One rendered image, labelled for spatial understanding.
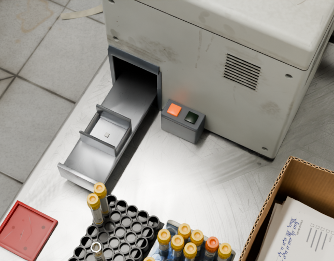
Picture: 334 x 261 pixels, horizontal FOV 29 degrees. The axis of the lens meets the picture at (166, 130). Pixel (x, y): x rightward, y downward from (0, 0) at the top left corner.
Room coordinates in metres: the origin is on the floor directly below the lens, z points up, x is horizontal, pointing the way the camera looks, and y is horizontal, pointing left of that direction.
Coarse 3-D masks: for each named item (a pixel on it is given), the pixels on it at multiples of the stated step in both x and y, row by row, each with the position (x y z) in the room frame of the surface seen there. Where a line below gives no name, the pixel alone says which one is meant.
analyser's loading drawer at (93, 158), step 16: (128, 64) 0.53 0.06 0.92; (128, 80) 0.50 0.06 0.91; (144, 80) 0.50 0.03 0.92; (112, 96) 0.47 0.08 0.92; (128, 96) 0.47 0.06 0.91; (144, 96) 0.47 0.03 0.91; (96, 112) 0.44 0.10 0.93; (112, 112) 0.43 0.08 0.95; (128, 112) 0.45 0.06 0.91; (144, 112) 0.45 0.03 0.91; (96, 128) 0.42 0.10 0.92; (112, 128) 0.42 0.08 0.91; (128, 128) 0.42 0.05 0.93; (80, 144) 0.39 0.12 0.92; (96, 144) 0.39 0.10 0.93; (112, 144) 0.39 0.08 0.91; (80, 160) 0.37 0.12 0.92; (96, 160) 0.37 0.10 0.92; (112, 160) 0.37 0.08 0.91; (64, 176) 0.35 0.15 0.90; (80, 176) 0.34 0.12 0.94; (96, 176) 0.35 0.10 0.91
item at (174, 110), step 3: (171, 105) 0.45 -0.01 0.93; (174, 105) 0.45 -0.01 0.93; (171, 108) 0.45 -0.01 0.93; (174, 108) 0.45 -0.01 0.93; (177, 108) 0.45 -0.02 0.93; (180, 108) 0.45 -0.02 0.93; (168, 111) 0.44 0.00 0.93; (171, 111) 0.44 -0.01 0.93; (174, 111) 0.44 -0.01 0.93; (177, 111) 0.44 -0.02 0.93; (174, 114) 0.44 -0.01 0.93; (177, 114) 0.44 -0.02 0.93
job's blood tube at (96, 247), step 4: (92, 244) 0.23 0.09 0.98; (96, 244) 0.23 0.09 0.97; (92, 248) 0.23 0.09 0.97; (96, 248) 0.23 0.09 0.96; (100, 248) 0.22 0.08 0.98; (92, 252) 0.22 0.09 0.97; (96, 252) 0.22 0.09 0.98; (100, 252) 0.22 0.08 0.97; (96, 256) 0.22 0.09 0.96; (100, 256) 0.22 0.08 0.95; (104, 256) 0.23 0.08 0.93; (96, 260) 0.22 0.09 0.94; (100, 260) 0.22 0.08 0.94; (104, 260) 0.22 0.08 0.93
